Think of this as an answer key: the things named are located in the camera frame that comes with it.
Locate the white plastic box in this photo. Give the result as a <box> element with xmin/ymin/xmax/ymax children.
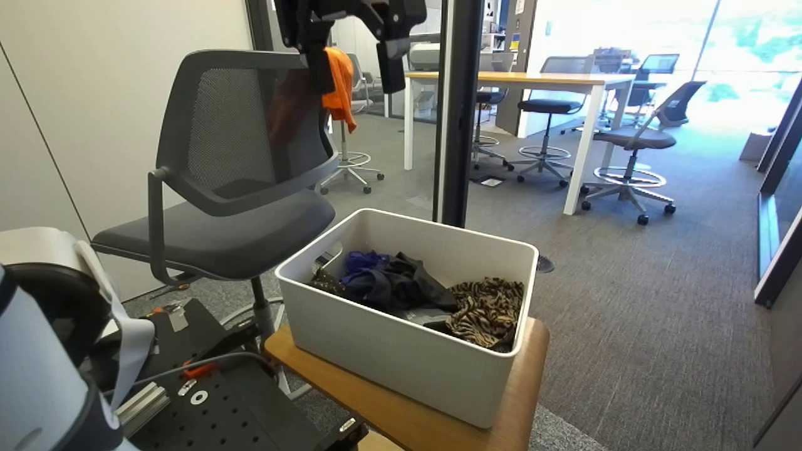
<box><xmin>274</xmin><ymin>208</ymin><xmax>539</xmax><ymax>430</ymax></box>

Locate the grey cable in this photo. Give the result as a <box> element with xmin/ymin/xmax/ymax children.
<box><xmin>103</xmin><ymin>350</ymin><xmax>278</xmax><ymax>397</ymax></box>

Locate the aluminium profile bar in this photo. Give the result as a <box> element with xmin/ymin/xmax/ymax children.
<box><xmin>115</xmin><ymin>381</ymin><xmax>171</xmax><ymax>437</ymax></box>

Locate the grey office chair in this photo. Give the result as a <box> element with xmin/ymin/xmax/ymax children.
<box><xmin>579</xmin><ymin>80</ymin><xmax>708</xmax><ymax>227</ymax></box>
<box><xmin>471</xmin><ymin>53</ymin><xmax>516</xmax><ymax>172</ymax></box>
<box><xmin>515</xmin><ymin>55</ymin><xmax>596</xmax><ymax>189</ymax></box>

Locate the blue cloth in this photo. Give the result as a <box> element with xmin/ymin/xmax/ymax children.
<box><xmin>341</xmin><ymin>250</ymin><xmax>390</xmax><ymax>284</ymax></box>

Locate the grey mesh chair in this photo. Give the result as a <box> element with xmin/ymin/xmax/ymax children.
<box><xmin>91</xmin><ymin>49</ymin><xmax>340</xmax><ymax>353</ymax></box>

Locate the leopard print cloth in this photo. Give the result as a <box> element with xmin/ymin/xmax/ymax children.
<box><xmin>445</xmin><ymin>277</ymin><xmax>525</xmax><ymax>353</ymax></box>

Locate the white printer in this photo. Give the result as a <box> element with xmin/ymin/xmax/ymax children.
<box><xmin>409</xmin><ymin>42</ymin><xmax>442</xmax><ymax>72</ymax></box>

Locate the stool with white base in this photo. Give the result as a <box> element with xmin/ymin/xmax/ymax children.
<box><xmin>318</xmin><ymin>53</ymin><xmax>386</xmax><ymax>195</ymax></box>

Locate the white table with wooden top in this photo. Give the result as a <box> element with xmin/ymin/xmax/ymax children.
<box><xmin>403</xmin><ymin>70</ymin><xmax>637</xmax><ymax>217</ymax></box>

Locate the black pillar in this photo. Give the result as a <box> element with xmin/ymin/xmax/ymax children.
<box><xmin>432</xmin><ymin>0</ymin><xmax>487</xmax><ymax>229</ymax></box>

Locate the orange cloth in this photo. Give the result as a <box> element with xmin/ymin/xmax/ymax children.
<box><xmin>322</xmin><ymin>47</ymin><xmax>358</xmax><ymax>134</ymax></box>

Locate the dark dotted cloth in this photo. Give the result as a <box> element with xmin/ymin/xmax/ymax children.
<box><xmin>310</xmin><ymin>266</ymin><xmax>345</xmax><ymax>296</ymax></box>

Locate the dark office chair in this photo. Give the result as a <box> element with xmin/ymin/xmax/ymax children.
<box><xmin>623</xmin><ymin>53</ymin><xmax>681</xmax><ymax>128</ymax></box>

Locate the window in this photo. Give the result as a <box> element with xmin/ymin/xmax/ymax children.
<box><xmin>689</xmin><ymin>0</ymin><xmax>802</xmax><ymax>129</ymax></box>

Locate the dark grey shirt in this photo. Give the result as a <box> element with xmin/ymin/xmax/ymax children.
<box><xmin>341</xmin><ymin>252</ymin><xmax>459</xmax><ymax>315</ymax></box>

